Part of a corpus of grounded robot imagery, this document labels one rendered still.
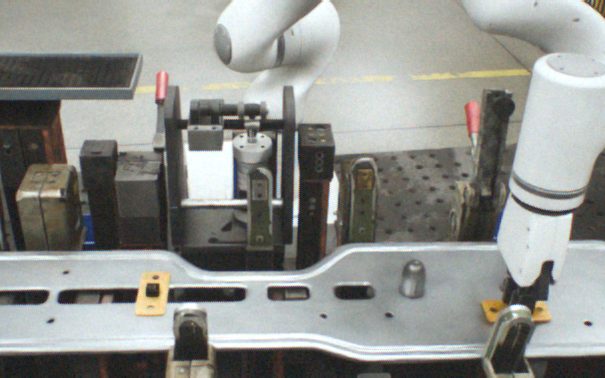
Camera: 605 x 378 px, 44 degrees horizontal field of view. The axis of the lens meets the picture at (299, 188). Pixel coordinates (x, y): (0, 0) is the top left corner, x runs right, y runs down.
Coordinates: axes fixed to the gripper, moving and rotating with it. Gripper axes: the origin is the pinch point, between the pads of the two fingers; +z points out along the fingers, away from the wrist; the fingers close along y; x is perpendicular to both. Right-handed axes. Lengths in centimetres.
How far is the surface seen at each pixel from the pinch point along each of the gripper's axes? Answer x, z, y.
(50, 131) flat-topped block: -65, -5, -35
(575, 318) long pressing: 7.6, 3.0, 1.1
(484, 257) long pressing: -0.9, 3.0, -11.7
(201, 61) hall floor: -59, 103, -311
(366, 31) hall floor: 37, 103, -358
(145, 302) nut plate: -47.4, 2.6, -3.0
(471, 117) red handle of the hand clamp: -0.6, -10.5, -28.5
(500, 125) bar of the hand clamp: 1.0, -13.5, -20.5
